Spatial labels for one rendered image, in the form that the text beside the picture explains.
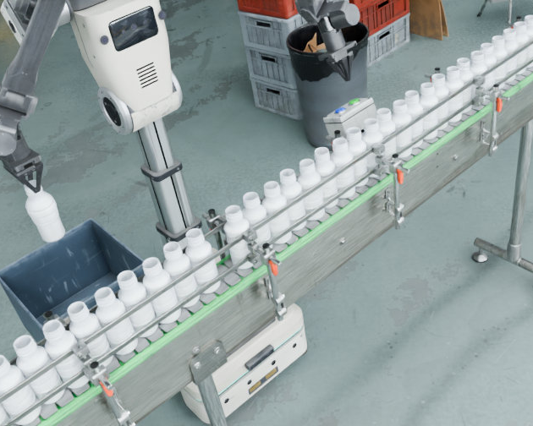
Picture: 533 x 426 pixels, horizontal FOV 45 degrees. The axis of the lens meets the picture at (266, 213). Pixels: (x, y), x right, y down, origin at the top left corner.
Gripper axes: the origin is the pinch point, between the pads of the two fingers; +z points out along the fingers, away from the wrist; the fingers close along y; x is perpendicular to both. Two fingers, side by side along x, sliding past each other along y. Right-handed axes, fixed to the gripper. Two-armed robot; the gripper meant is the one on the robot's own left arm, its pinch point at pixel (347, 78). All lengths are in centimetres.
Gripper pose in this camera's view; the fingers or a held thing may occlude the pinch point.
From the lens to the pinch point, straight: 193.3
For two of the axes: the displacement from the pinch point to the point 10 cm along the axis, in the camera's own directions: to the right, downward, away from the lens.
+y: 7.4, -5.0, 4.5
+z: 3.7, 8.6, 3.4
